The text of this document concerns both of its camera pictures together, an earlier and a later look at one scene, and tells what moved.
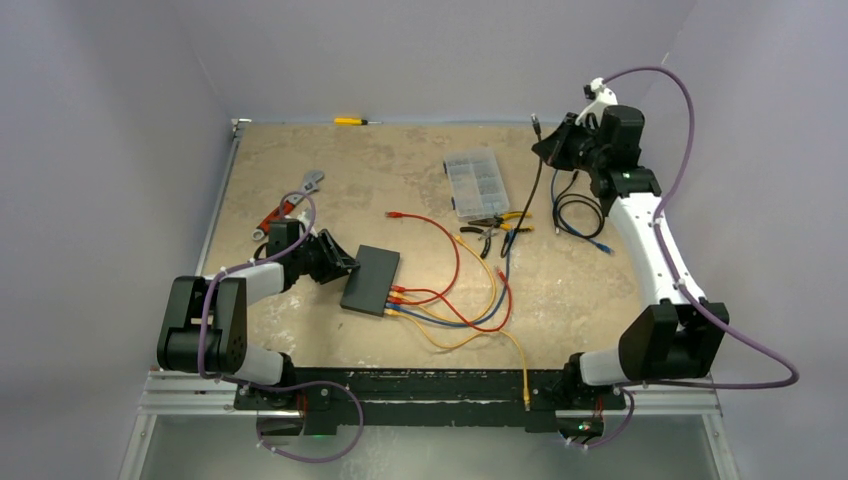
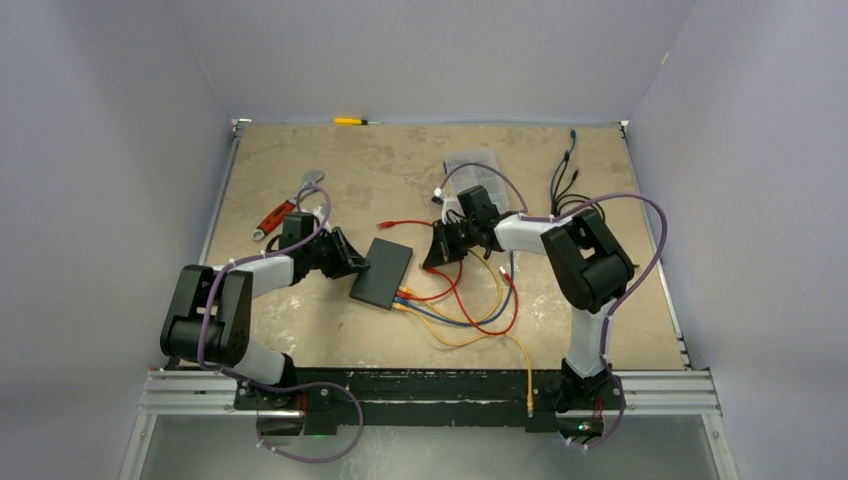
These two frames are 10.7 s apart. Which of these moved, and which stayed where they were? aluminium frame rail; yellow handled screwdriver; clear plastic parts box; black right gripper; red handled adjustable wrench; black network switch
Moved: black network switch; black right gripper
Stayed: clear plastic parts box; red handled adjustable wrench; yellow handled screwdriver; aluminium frame rail
